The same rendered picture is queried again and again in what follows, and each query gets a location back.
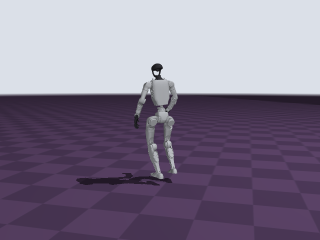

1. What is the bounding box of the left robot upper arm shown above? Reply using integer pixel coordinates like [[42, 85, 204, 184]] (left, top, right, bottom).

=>
[[139, 81, 152, 104]]

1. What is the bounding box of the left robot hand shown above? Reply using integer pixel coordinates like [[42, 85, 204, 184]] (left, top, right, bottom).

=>
[[134, 114, 139, 129]]

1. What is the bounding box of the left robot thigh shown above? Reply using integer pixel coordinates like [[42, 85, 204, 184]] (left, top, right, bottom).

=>
[[145, 115, 158, 151]]

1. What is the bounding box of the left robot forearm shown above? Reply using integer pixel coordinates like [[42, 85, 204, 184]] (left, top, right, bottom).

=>
[[134, 98, 143, 118]]

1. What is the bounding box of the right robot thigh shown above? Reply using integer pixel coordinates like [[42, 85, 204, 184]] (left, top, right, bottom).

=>
[[163, 116, 175, 149]]

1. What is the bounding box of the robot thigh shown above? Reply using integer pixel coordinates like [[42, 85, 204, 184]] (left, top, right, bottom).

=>
[[163, 116, 175, 149], [145, 115, 158, 151]]

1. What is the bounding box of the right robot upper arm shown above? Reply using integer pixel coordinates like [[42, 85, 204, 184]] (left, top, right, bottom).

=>
[[168, 80, 178, 102]]

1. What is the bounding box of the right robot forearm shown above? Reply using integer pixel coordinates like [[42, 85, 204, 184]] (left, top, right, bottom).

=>
[[166, 100, 177, 112]]

